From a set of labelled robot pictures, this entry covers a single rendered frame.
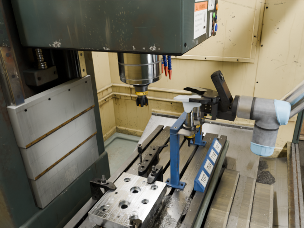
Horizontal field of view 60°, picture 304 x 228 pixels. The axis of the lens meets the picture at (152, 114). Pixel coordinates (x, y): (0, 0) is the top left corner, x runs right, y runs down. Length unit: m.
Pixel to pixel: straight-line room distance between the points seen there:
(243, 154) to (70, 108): 1.20
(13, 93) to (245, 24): 1.40
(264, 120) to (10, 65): 0.91
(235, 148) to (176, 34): 1.32
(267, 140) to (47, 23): 0.84
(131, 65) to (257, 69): 1.17
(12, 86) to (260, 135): 0.90
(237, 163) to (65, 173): 1.11
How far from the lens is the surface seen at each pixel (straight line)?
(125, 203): 1.19
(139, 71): 0.91
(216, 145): 1.64
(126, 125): 2.44
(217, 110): 0.92
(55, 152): 1.33
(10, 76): 1.11
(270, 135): 0.91
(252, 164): 1.90
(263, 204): 1.63
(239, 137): 2.02
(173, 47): 0.78
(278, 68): 1.91
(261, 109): 0.88
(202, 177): 1.38
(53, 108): 1.26
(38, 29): 1.07
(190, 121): 1.22
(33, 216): 1.41
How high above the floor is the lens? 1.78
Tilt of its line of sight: 24 degrees down
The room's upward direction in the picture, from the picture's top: 3 degrees counter-clockwise
